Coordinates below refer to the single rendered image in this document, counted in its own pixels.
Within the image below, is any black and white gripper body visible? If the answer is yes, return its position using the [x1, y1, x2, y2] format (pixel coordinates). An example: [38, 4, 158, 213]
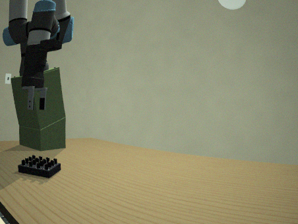
[22, 30, 63, 88]

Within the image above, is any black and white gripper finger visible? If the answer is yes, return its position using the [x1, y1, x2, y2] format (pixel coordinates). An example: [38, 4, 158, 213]
[22, 86, 35, 110]
[36, 88, 47, 110]

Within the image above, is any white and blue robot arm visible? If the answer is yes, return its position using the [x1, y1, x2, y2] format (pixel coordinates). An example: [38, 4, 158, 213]
[3, 0, 74, 76]

